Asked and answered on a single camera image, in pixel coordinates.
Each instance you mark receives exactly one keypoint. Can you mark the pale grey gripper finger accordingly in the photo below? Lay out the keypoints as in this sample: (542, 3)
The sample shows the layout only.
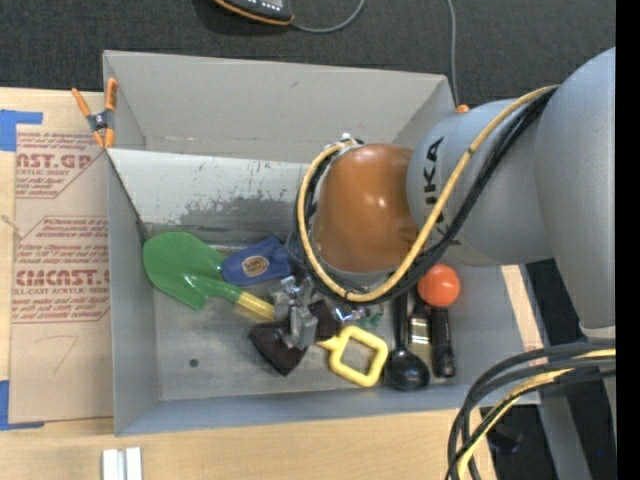
(310, 329)
(294, 332)

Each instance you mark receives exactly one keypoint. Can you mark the red-brown flat block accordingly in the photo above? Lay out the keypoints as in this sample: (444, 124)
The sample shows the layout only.
(272, 348)

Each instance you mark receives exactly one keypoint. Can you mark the blue object with oval label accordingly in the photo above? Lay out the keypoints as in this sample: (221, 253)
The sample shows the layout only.
(250, 267)

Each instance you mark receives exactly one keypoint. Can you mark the black ladle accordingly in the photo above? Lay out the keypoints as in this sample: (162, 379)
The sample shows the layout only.
(406, 370)

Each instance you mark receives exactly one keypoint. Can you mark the small olive metal box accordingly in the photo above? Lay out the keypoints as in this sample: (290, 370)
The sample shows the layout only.
(420, 330)

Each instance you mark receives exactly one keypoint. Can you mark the black cylindrical flashlight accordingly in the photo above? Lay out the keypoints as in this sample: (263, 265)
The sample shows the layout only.
(442, 340)

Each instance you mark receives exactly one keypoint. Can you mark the orange ball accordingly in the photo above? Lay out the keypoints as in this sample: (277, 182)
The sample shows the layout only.
(438, 285)

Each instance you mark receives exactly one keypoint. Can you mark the grey metal bin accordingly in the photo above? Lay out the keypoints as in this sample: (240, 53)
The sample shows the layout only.
(220, 118)

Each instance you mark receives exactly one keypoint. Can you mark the brown cardboard board, red print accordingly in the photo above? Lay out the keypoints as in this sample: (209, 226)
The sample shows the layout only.
(55, 248)

